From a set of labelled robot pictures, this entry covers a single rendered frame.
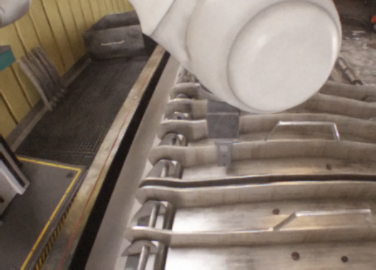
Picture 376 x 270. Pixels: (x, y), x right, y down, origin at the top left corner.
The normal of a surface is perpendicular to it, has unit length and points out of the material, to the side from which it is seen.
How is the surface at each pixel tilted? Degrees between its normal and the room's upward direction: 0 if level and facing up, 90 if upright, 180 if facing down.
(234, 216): 10
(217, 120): 90
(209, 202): 90
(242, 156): 90
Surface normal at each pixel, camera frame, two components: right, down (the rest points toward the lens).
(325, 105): -0.13, 0.65
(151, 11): -0.81, 0.29
